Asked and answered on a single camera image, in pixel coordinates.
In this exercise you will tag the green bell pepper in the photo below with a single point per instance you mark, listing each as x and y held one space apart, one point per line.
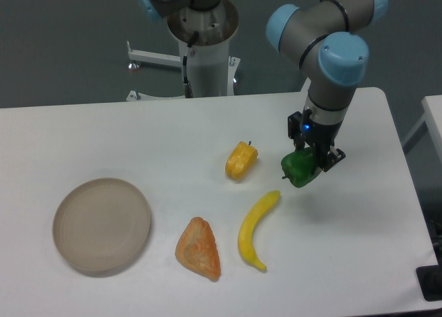
300 167

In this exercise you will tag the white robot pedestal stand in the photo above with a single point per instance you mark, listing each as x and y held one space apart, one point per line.
203 38

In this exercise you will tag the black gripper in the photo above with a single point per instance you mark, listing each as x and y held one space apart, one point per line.
306 127

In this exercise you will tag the yellow bell pepper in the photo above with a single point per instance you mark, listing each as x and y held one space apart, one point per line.
240 161

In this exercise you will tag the white side table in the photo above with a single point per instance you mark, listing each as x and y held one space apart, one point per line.
429 122

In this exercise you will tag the orange pastry turnover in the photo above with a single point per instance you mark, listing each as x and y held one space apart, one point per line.
196 250

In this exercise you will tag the black device at table edge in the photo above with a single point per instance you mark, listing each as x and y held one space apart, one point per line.
429 278

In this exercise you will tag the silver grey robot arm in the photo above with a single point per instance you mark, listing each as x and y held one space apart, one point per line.
322 41

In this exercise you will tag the beige round plate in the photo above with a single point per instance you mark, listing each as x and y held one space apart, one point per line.
101 227

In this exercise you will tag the yellow banana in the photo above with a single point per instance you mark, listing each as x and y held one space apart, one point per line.
256 213

